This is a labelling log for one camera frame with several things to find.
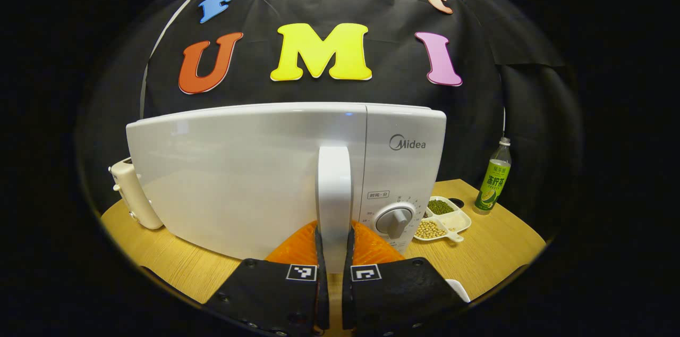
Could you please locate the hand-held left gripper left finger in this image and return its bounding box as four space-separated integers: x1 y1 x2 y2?
205 220 330 337

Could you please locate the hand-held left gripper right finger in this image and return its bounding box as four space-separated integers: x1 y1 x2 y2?
342 221 469 337

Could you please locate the white microwave oven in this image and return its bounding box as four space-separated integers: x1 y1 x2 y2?
126 102 447 274

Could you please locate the heap of soybeans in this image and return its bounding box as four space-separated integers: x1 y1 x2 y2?
415 220 446 239

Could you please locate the white divided tray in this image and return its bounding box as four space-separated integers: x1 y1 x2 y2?
413 196 472 243

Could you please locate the green label drink bottle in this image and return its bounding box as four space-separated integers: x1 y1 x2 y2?
473 138 512 215

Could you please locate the white toaster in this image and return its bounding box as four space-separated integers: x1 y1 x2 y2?
109 157 164 230

